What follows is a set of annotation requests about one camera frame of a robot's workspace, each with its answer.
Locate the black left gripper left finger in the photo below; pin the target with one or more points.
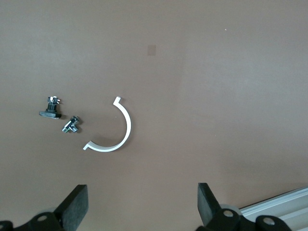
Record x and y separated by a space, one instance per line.
72 207

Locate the white drawer cabinet housing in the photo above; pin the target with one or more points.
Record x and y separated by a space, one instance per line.
288 204

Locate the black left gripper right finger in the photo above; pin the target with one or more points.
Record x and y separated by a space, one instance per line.
205 204

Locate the white semicircular plastic bracket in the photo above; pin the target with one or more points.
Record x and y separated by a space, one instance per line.
128 125

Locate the small metal fitting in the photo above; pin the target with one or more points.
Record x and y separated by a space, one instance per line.
71 126

